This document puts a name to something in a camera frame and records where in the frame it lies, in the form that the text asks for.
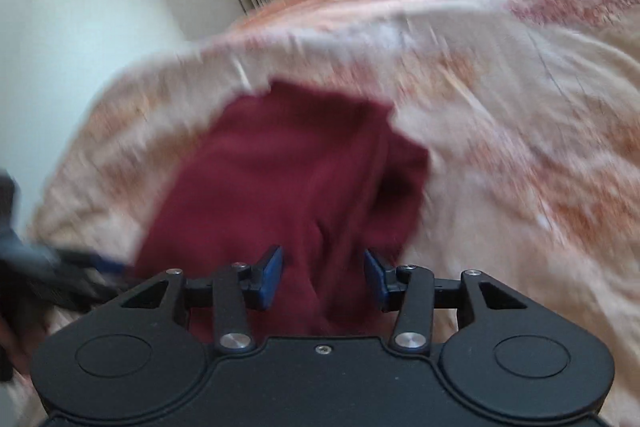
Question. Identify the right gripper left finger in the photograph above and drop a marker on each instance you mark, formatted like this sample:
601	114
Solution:
259	282

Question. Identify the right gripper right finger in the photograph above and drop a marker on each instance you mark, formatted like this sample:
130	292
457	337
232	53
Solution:
387	284

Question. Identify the maroon red small garment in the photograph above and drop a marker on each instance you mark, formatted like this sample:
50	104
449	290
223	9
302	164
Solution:
321	174

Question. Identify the floral cream orange bedspread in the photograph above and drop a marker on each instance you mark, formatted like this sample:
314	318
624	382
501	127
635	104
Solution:
528	110

